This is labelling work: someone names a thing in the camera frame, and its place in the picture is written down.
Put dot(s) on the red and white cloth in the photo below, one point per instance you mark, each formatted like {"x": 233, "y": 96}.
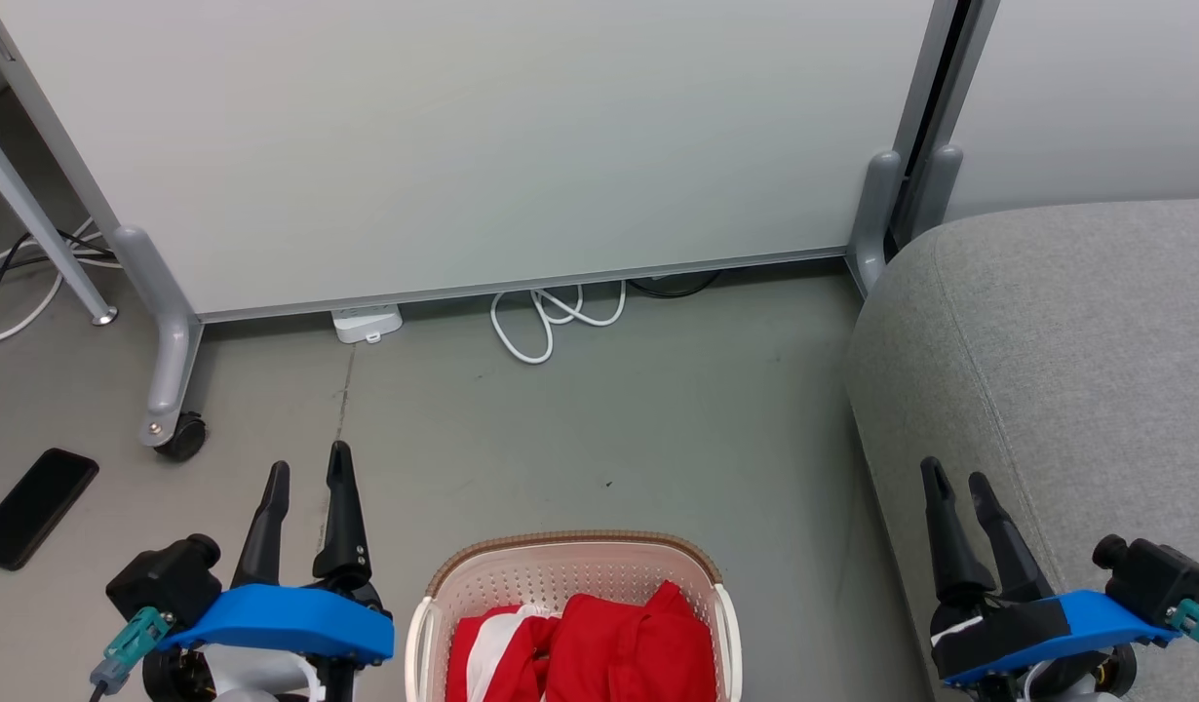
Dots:
{"x": 638, "y": 643}

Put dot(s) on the grey fabric sofa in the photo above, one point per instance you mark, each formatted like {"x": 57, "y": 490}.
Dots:
{"x": 1048, "y": 341}

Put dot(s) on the black smartphone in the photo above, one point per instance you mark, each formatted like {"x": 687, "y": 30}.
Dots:
{"x": 34, "y": 507}

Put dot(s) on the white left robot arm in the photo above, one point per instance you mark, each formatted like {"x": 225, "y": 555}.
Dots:
{"x": 258, "y": 678}

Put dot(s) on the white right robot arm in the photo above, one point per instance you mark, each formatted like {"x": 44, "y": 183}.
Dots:
{"x": 1067, "y": 687}

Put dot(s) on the grey metal table leg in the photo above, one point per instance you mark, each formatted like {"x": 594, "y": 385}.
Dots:
{"x": 34, "y": 219}

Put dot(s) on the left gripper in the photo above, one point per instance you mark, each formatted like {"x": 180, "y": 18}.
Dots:
{"x": 288, "y": 619}

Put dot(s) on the white partition panel grey frame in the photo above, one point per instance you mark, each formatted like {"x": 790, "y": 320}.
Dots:
{"x": 463, "y": 146}

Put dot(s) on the grey partition foot with caster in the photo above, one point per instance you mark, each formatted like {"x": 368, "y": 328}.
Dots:
{"x": 171, "y": 341}

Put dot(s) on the black caster wheel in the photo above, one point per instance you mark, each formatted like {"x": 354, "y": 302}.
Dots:
{"x": 185, "y": 439}

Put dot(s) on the teal left camera connector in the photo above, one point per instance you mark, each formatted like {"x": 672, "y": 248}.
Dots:
{"x": 132, "y": 643}

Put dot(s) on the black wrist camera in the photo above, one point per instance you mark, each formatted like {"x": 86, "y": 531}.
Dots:
{"x": 166, "y": 580}
{"x": 1155, "y": 575}

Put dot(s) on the cream perforated laundry basket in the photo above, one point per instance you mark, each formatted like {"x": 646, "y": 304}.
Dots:
{"x": 560, "y": 575}

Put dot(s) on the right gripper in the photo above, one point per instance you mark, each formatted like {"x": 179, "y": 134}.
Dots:
{"x": 1038, "y": 634}

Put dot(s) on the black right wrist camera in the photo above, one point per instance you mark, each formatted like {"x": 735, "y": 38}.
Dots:
{"x": 1155, "y": 575}

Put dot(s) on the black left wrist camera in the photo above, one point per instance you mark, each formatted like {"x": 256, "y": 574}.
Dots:
{"x": 166, "y": 580}

